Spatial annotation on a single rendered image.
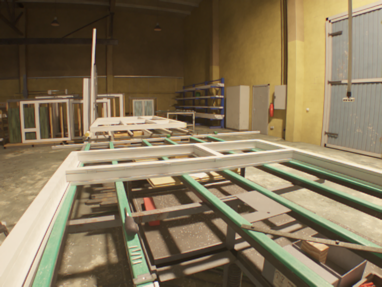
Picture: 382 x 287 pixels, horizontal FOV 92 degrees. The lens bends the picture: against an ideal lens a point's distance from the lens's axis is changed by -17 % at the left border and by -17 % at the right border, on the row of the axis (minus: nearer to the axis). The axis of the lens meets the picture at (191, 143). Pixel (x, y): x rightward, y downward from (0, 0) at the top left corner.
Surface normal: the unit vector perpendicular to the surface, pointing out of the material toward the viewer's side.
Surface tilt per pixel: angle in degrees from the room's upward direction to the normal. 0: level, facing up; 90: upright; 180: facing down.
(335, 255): 90
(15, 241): 0
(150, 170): 90
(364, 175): 90
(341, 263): 90
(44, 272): 0
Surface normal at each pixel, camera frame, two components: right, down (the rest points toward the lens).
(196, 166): 0.35, 0.16
